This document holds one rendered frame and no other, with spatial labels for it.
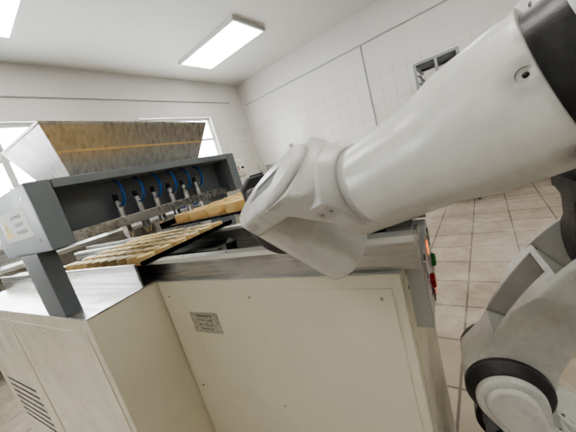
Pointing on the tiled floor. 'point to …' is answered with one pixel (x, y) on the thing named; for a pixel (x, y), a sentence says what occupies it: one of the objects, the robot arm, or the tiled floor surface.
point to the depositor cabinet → (100, 363)
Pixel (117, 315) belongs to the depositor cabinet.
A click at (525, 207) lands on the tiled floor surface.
